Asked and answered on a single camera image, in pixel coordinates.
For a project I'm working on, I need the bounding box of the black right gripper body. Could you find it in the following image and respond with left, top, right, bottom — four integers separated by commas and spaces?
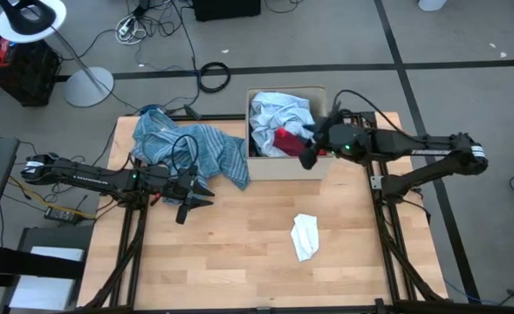
298, 106, 344, 171

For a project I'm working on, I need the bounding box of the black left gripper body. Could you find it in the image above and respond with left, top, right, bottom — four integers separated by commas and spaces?
162, 164, 198, 226

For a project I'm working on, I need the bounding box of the red cloth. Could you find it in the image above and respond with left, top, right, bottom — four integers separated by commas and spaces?
273, 127, 327, 158

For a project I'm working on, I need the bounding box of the light blue shirt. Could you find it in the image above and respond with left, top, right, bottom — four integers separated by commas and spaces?
248, 90, 317, 158

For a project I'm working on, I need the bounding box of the blue striped towel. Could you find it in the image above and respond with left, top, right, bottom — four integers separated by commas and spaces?
130, 108, 251, 205

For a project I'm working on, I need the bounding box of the plain white cloth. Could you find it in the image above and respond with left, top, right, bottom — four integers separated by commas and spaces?
290, 213, 320, 263

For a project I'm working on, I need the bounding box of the open cardboard box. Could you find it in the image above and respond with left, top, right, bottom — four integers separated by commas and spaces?
244, 85, 334, 182

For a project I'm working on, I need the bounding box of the black power supply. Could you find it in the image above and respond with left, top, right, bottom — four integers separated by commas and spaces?
43, 206, 83, 226

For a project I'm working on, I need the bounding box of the dark grey cart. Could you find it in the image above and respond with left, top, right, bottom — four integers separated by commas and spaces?
0, 225, 94, 314

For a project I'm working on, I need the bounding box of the white round floor stand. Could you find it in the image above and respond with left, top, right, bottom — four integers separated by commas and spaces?
0, 0, 115, 109

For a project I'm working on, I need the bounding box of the black box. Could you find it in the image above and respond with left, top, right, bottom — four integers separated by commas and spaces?
192, 0, 262, 23

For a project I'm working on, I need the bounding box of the white panel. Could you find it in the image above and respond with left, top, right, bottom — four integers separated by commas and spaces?
10, 246, 86, 311

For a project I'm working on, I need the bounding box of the white power strip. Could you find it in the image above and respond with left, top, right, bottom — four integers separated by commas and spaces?
115, 15, 147, 45

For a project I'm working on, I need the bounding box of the white container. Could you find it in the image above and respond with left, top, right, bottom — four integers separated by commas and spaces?
417, 0, 449, 13

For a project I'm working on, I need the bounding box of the black crate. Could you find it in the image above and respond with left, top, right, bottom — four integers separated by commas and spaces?
0, 38, 62, 108

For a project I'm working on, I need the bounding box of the red box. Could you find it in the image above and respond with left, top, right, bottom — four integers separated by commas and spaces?
0, 38, 13, 65

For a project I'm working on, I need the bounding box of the black headset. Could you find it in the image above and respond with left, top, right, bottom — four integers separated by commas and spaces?
0, 0, 58, 36

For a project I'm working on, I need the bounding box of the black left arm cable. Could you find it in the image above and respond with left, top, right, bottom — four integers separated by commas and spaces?
171, 133, 200, 175

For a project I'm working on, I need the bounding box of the yellow cable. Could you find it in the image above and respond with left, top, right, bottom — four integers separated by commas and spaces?
7, 174, 99, 219

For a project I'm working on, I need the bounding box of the coiled black cable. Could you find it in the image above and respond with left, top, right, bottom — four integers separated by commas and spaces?
198, 61, 232, 94

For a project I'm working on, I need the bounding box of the blue floor cable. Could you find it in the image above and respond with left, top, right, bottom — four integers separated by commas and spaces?
443, 278, 514, 306

